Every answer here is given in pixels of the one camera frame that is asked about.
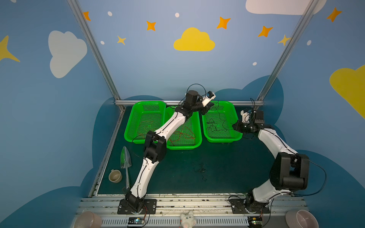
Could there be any orange cable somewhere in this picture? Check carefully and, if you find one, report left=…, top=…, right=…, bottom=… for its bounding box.
left=138, top=119, right=159, bottom=140

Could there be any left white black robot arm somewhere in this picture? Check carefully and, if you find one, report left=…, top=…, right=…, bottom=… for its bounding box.
left=125, top=90, right=216, bottom=213

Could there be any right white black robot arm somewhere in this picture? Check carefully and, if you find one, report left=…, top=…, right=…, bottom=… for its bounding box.
left=232, top=110, right=309, bottom=213

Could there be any right green plastic basket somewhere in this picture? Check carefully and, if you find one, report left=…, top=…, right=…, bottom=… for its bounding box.
left=202, top=101, right=243, bottom=143

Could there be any green plastic basket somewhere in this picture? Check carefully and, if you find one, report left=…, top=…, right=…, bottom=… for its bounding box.
left=124, top=101, right=166, bottom=144
left=167, top=112, right=202, bottom=150
left=202, top=101, right=243, bottom=143

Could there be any middle green plastic basket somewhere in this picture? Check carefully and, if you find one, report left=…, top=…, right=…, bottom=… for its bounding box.
left=167, top=112, right=202, bottom=150

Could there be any left green plastic basket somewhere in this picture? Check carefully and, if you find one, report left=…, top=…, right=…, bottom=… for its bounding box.
left=124, top=101, right=166, bottom=144

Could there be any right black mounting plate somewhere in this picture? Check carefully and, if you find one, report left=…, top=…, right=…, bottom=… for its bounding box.
left=229, top=198, right=270, bottom=214

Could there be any black mounting plate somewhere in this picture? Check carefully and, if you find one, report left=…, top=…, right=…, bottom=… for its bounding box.
left=117, top=199, right=157, bottom=215
left=229, top=198, right=270, bottom=214

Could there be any green garden trowel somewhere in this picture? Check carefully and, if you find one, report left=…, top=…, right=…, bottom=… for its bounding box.
left=120, top=146, right=132, bottom=191

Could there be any right green circuit board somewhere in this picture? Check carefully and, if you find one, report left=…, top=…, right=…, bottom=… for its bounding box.
left=248, top=217, right=263, bottom=227

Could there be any green circuit board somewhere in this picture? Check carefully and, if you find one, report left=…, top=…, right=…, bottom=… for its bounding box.
left=127, top=217, right=145, bottom=226
left=248, top=217, right=263, bottom=227

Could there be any pink bowl right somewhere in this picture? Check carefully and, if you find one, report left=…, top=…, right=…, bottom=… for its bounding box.
left=285, top=210, right=319, bottom=228

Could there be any pink bowl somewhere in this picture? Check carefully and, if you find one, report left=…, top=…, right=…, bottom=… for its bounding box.
left=74, top=211, right=102, bottom=228
left=285, top=210, right=319, bottom=228

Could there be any white plush toy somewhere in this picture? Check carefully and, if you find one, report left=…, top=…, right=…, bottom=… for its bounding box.
left=180, top=211, right=197, bottom=228

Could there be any small beige cup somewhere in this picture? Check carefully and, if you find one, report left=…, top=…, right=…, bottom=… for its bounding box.
left=108, top=170, right=123, bottom=183

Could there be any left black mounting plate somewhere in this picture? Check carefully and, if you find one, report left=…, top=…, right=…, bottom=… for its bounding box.
left=117, top=199, right=157, bottom=215

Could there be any left green circuit board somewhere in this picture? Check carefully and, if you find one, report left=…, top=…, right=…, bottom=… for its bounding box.
left=127, top=217, right=145, bottom=226

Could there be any pink bowl left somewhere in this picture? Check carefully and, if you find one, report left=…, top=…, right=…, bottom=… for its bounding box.
left=74, top=211, right=102, bottom=228

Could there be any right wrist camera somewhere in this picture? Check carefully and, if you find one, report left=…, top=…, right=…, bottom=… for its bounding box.
left=240, top=110, right=251, bottom=123

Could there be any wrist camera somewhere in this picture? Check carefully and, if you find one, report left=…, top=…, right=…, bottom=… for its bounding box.
left=202, top=91, right=216, bottom=107
left=240, top=110, right=251, bottom=123

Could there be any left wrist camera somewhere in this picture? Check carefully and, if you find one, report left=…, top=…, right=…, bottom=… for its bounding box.
left=202, top=91, right=216, bottom=107

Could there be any aluminium frame back bar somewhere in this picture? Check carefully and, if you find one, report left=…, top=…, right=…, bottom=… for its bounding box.
left=115, top=99, right=264, bottom=106

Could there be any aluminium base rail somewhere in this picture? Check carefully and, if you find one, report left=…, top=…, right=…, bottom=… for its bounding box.
left=73, top=193, right=309, bottom=228

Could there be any aluminium frame right post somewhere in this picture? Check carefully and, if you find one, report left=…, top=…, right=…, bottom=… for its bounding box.
left=256, top=0, right=320, bottom=102

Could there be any aluminium frame post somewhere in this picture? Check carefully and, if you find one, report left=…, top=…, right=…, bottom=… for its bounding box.
left=67, top=0, right=121, bottom=100
left=256, top=0, right=320, bottom=102

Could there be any aluminium frame left post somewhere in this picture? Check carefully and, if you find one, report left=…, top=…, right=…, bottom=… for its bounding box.
left=67, top=0, right=121, bottom=100

